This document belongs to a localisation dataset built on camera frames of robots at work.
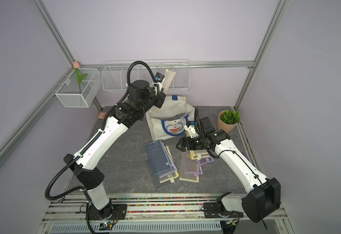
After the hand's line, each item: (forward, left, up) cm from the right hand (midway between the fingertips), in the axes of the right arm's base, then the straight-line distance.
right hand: (183, 145), depth 77 cm
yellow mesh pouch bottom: (-3, -4, -18) cm, 19 cm away
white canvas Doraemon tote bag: (+16, +8, +3) cm, 18 cm away
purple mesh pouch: (-5, +5, -18) cm, 19 cm away
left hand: (+16, +10, +25) cm, 31 cm away
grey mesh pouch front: (-15, +14, -19) cm, 28 cm away
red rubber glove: (+39, +64, -20) cm, 77 cm away
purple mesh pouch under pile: (-2, -12, -18) cm, 21 cm away
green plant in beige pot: (+22, -31, -6) cm, 39 cm away
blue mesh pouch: (+2, +15, -19) cm, 24 cm away
